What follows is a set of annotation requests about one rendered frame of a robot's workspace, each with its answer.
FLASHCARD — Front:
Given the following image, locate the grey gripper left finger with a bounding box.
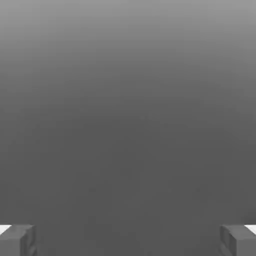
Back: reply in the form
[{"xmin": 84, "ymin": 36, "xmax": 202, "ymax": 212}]
[{"xmin": 0, "ymin": 224, "xmax": 38, "ymax": 256}]

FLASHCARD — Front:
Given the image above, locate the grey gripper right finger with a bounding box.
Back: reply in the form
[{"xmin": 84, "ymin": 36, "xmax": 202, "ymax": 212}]
[{"xmin": 219, "ymin": 224, "xmax": 256, "ymax": 256}]

